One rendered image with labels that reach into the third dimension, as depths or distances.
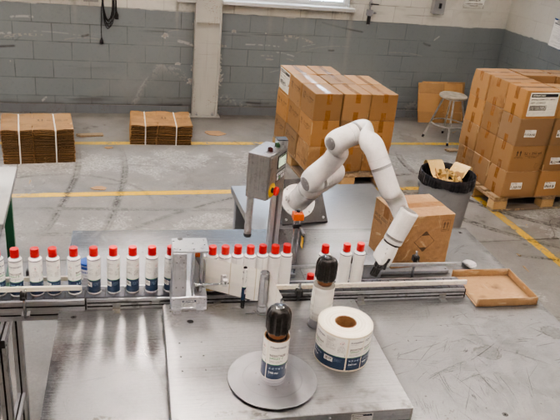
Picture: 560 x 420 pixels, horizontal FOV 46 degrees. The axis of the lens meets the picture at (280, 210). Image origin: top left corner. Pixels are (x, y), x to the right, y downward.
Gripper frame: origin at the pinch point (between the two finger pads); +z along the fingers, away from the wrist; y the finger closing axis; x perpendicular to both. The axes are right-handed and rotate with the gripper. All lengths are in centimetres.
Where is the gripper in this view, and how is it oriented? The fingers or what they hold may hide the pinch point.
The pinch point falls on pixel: (375, 271)
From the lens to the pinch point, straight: 293.3
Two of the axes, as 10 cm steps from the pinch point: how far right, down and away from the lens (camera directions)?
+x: 8.8, 3.1, 3.5
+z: -4.2, 8.5, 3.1
